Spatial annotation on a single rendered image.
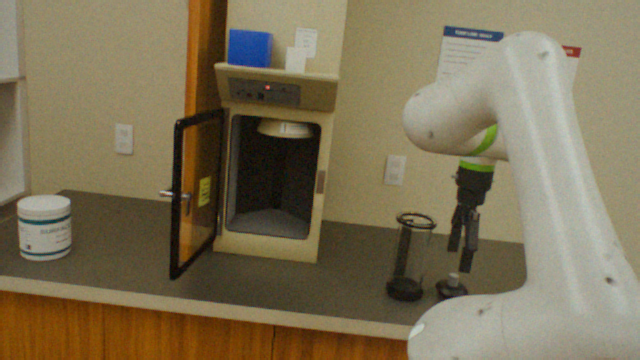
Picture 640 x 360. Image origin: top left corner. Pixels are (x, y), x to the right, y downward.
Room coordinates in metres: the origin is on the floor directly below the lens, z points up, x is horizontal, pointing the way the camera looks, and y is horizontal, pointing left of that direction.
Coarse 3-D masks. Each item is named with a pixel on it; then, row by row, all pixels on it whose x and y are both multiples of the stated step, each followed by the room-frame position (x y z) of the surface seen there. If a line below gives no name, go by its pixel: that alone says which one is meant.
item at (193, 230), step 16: (176, 128) 1.06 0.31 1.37; (192, 128) 1.15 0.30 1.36; (208, 128) 1.25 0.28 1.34; (192, 144) 1.15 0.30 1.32; (208, 144) 1.26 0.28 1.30; (192, 160) 1.16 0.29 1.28; (208, 160) 1.26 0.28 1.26; (192, 176) 1.16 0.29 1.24; (208, 176) 1.27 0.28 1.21; (192, 192) 1.17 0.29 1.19; (208, 192) 1.28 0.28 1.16; (192, 208) 1.17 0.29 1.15; (208, 208) 1.28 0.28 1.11; (192, 224) 1.17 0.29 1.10; (208, 224) 1.29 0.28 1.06; (192, 240) 1.18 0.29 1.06
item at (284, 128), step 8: (264, 120) 1.44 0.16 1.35; (272, 120) 1.42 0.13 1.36; (280, 120) 1.41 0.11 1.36; (288, 120) 1.41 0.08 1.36; (264, 128) 1.42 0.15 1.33; (272, 128) 1.41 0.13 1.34; (280, 128) 1.40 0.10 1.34; (288, 128) 1.40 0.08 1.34; (296, 128) 1.41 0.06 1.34; (304, 128) 1.43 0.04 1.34; (280, 136) 1.39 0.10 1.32; (288, 136) 1.39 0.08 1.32; (296, 136) 1.40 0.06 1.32; (304, 136) 1.42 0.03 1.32
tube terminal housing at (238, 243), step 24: (240, 0) 1.38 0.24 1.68; (264, 0) 1.38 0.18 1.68; (288, 0) 1.38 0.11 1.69; (312, 0) 1.38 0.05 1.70; (336, 0) 1.38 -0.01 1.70; (240, 24) 1.38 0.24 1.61; (264, 24) 1.38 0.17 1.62; (288, 24) 1.38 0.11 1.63; (312, 24) 1.38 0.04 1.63; (336, 24) 1.38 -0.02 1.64; (336, 48) 1.38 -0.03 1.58; (336, 72) 1.38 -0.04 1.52; (312, 120) 1.38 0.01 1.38; (312, 216) 1.38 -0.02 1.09; (216, 240) 1.38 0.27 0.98; (240, 240) 1.38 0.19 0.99; (264, 240) 1.38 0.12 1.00; (288, 240) 1.38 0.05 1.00; (312, 240) 1.38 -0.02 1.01
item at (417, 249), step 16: (400, 224) 1.23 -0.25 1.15; (416, 224) 1.19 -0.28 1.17; (432, 224) 1.21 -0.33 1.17; (400, 240) 1.22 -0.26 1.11; (416, 240) 1.20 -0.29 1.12; (400, 256) 1.21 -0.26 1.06; (416, 256) 1.20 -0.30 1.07; (400, 272) 1.21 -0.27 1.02; (416, 272) 1.20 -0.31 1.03; (400, 288) 1.20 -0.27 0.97; (416, 288) 1.21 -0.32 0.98
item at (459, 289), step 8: (440, 280) 1.28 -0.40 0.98; (448, 280) 1.26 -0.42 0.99; (456, 280) 1.25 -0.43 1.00; (440, 288) 1.24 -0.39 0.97; (448, 288) 1.23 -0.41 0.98; (456, 288) 1.24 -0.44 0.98; (464, 288) 1.24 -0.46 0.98; (440, 296) 1.25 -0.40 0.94; (448, 296) 1.22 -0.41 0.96; (456, 296) 1.22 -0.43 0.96; (464, 296) 1.22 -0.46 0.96
